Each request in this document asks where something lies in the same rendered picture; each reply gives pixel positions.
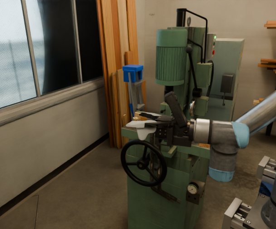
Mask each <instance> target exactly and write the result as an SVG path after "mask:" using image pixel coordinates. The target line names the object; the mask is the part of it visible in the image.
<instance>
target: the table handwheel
mask: <svg viewBox="0 0 276 229"><path fill-rule="evenodd" d="M135 144H140V145H144V146H145V147H144V153H143V156H142V157H141V158H140V159H139V160H138V161H137V162H132V163H126V160H125V154H126V151H127V149H128V148H129V147H130V146H132V145H135ZM147 148H149V149H151V150H152V151H153V152H154V153H155V154H154V156H155V155H157V157H158V158H159V160H160V162H161V166H162V173H161V175H160V177H159V178H157V177H156V176H155V175H154V174H153V173H152V171H151V170H150V169H149V168H148V165H149V161H150V153H148V154H147V155H146V152H147ZM120 159H121V164H122V167H123V169H124V171H125V172H126V173H127V175H128V176H129V177H130V178H131V179H132V180H133V181H135V182H136V183H138V184H140V185H143V186H146V187H154V186H157V185H159V184H161V183H162V182H163V181H164V179H165V178H166V174H167V164H166V160H165V158H164V156H163V154H162V153H161V152H160V150H159V149H158V148H157V147H156V146H154V145H153V144H152V143H150V142H148V141H145V140H139V139H134V140H131V141H129V142H127V143H126V144H125V145H124V146H123V148H122V150H121V154H120ZM128 165H137V167H138V168H139V169H141V170H144V169H146V170H147V171H148V172H149V174H150V175H151V176H152V177H153V178H154V179H155V181H152V182H147V181H143V180H141V179H139V178H137V177H136V176H135V175H133V173H132V172H131V171H130V170H129V168H128Z"/></svg>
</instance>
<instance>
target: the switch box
mask: <svg viewBox="0 0 276 229"><path fill-rule="evenodd" d="M215 36H216V33H207V40H206V59H211V58H213V57H214V55H213V54H212V52H213V50H215V45H213V44H214V42H216V38H215V39H214V37H215ZM214 40H215V41H214ZM213 46H214V48H213ZM202 47H203V57H202V58H203V59H204V50H205V33H204V36H203V45H202ZM212 55H213V56H212Z"/></svg>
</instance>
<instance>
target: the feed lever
mask: <svg viewBox="0 0 276 229"><path fill-rule="evenodd" d="M191 52H192V48H191V47H190V46H188V47H186V53H188V55H189V59H190V64H191V70H192V75H193V80H194V84H195V88H194V89H193V91H192V96H193V97H198V98H200V97H201V95H202V89H201V88H197V83H196V77H195V72H194V66H193V62H192V56H191Z"/></svg>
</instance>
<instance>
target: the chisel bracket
mask: <svg viewBox="0 0 276 229"><path fill-rule="evenodd" d="M164 109H166V111H164V112H163V113H161V112H160V114H162V115H168V116H171V115H172V114H173V113H172V111H171V109H170V107H169V105H168V104H167V103H166V102H163V103H161V108H160V111H161V110H164Z"/></svg>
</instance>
